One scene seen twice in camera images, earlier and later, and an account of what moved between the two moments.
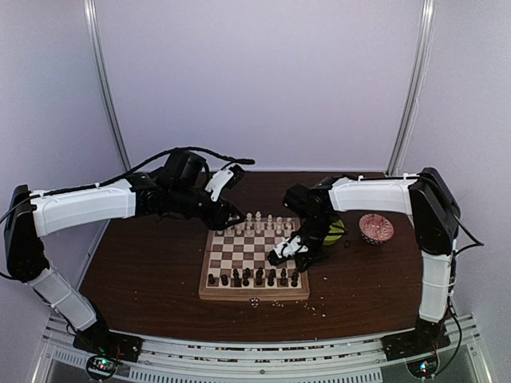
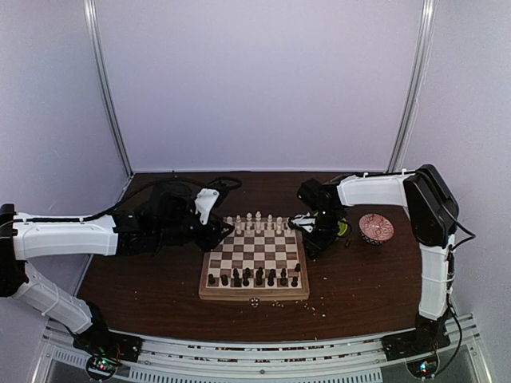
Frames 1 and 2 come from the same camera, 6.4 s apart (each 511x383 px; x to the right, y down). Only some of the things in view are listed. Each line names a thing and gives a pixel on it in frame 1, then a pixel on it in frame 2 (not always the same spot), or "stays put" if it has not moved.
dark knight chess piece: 283,281 stays put
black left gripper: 216,220 -> 211,238
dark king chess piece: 271,277 stays put
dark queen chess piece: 259,274 stays put
